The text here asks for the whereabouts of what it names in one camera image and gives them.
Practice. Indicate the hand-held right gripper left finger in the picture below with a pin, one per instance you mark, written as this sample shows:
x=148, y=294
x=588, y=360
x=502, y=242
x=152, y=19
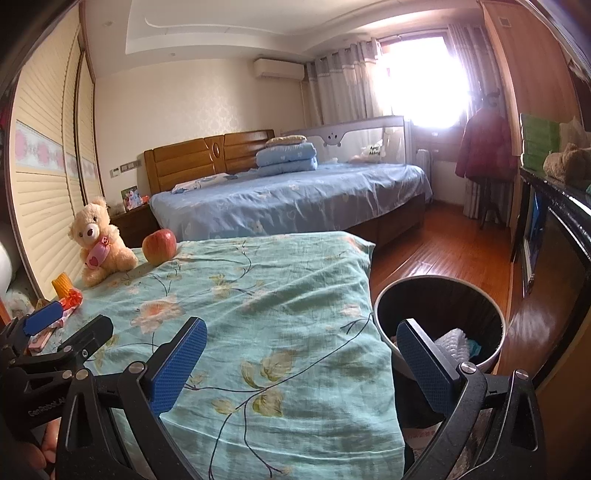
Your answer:
x=178, y=369

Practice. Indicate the white rolled bedding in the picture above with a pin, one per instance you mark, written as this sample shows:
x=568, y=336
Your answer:
x=7, y=267

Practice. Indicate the orange and clear plastic wrapper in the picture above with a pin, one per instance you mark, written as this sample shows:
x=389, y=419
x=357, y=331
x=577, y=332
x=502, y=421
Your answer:
x=73, y=300

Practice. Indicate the round trash bin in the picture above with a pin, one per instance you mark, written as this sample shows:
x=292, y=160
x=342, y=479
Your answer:
x=415, y=300

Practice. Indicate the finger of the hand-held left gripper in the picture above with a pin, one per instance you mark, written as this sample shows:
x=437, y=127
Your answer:
x=90, y=337
x=44, y=316

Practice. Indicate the dark coat rack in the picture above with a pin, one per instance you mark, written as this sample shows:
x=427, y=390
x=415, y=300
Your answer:
x=491, y=203

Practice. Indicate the blue pillows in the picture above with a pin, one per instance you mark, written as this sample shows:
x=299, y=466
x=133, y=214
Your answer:
x=286, y=159

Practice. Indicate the white printed bag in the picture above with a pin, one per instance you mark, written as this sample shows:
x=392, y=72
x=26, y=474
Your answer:
x=21, y=300

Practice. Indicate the teal floral blanket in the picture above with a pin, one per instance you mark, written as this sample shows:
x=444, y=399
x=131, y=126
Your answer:
x=277, y=323

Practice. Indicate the dark red jacket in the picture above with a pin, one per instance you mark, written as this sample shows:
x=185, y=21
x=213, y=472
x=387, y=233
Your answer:
x=485, y=143

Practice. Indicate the grey white curtain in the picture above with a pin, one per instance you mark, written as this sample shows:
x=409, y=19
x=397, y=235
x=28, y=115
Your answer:
x=461, y=69
x=341, y=83

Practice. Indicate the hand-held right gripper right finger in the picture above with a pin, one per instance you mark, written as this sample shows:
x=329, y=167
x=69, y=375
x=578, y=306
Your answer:
x=425, y=367

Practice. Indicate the wooden headboard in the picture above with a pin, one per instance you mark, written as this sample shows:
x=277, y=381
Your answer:
x=184, y=161

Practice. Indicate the yellow foam fruit net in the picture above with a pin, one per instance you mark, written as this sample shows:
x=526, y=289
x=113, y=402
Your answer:
x=62, y=282

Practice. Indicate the bed with blue sheet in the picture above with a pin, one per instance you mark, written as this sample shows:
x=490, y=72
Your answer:
x=300, y=198

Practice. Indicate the person's left hand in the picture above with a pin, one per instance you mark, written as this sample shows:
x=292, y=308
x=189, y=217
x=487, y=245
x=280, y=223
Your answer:
x=46, y=445

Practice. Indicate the white plastic bag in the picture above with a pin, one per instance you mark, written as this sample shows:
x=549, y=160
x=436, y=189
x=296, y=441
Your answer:
x=575, y=134

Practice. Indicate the brown plush toy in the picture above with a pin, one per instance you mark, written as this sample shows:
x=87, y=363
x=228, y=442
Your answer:
x=565, y=161

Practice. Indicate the beige pillow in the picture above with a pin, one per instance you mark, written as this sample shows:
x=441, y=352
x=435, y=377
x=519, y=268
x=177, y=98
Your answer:
x=286, y=141

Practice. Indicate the bright window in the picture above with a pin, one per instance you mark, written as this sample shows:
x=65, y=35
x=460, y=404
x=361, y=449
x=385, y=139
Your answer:
x=425, y=83

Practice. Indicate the small photo frame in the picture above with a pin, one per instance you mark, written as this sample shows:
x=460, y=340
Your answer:
x=130, y=196

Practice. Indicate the wooden nightstand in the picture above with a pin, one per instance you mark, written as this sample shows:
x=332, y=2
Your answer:
x=134, y=226

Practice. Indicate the white printed pillow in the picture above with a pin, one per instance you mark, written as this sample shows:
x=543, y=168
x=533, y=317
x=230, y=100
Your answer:
x=203, y=182

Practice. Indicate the white air conditioner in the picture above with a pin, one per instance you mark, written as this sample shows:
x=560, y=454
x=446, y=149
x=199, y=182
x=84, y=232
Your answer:
x=277, y=68

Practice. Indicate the white bed guard rail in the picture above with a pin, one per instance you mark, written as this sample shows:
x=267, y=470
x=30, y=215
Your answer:
x=369, y=138

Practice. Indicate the wall switch panel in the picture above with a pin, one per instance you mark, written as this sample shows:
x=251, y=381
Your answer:
x=124, y=167

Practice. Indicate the white foam fruit net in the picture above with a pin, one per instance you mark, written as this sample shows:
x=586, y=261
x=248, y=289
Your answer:
x=455, y=344

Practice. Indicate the cream sliding wardrobe doors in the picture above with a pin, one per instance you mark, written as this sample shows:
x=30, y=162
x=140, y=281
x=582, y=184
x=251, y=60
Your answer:
x=46, y=207

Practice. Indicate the tall wooden cabinet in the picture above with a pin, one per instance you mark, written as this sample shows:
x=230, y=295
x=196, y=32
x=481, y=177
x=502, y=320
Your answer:
x=531, y=69

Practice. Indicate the cream teddy bear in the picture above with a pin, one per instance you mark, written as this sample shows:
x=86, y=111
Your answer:
x=99, y=240

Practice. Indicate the stack of green boxes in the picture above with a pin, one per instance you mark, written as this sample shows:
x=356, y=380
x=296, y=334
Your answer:
x=538, y=138

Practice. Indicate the red yellow apple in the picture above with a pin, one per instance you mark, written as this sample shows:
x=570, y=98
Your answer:
x=159, y=247

